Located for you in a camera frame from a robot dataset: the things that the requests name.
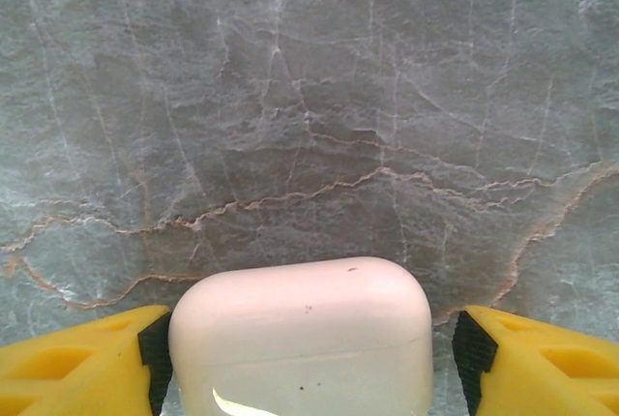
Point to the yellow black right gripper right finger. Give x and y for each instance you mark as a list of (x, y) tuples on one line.
[(546, 367)]

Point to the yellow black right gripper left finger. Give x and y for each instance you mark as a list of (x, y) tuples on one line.
[(72, 367)]

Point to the white earbud charging case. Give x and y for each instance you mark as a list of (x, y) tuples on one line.
[(300, 329)]

